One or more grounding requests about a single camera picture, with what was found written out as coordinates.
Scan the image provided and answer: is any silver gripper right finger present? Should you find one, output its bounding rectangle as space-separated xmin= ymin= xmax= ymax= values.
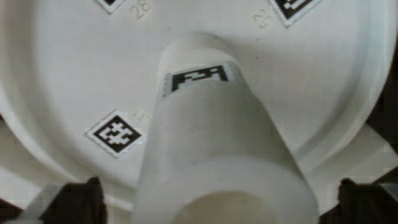
xmin=317 ymin=179 xmax=398 ymax=224

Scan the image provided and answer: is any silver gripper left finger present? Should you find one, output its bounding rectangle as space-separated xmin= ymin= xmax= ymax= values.
xmin=20 ymin=177 xmax=108 ymax=224

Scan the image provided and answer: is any white cylindrical table leg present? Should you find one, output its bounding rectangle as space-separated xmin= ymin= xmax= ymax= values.
xmin=129 ymin=63 xmax=321 ymax=224

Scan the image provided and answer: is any white round table top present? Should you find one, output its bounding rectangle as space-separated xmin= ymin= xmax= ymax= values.
xmin=0 ymin=0 xmax=398 ymax=209

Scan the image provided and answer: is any white right rail block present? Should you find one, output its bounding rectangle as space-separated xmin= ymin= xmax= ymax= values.
xmin=307 ymin=125 xmax=398 ymax=213

